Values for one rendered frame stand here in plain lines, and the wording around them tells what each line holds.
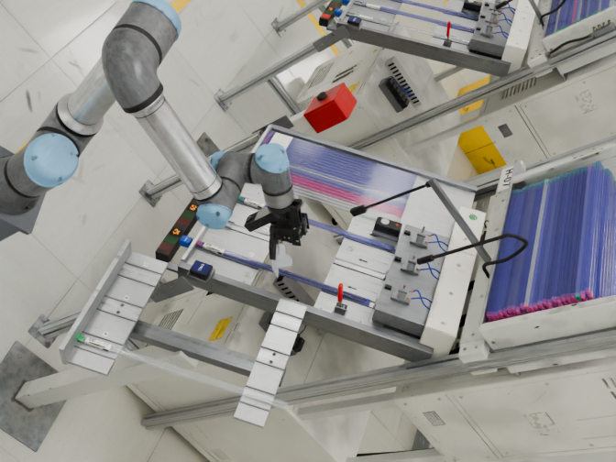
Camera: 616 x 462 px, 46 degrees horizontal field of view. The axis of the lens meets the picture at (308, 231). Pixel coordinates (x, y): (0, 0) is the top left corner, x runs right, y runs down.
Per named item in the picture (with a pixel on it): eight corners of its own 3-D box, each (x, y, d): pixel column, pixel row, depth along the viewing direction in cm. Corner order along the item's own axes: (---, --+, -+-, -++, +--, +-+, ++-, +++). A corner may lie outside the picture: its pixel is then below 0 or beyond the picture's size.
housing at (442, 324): (412, 358, 191) (424, 326, 181) (448, 236, 225) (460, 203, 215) (442, 368, 190) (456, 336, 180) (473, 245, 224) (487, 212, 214)
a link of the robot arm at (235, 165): (200, 174, 171) (243, 177, 168) (215, 143, 178) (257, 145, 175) (208, 198, 176) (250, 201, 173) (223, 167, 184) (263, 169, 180)
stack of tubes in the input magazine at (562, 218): (484, 318, 175) (593, 293, 158) (511, 189, 209) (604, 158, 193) (509, 351, 179) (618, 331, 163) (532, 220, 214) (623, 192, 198)
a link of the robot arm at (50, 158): (-4, 174, 171) (25, 155, 162) (25, 137, 179) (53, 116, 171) (37, 206, 176) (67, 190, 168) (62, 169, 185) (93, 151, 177)
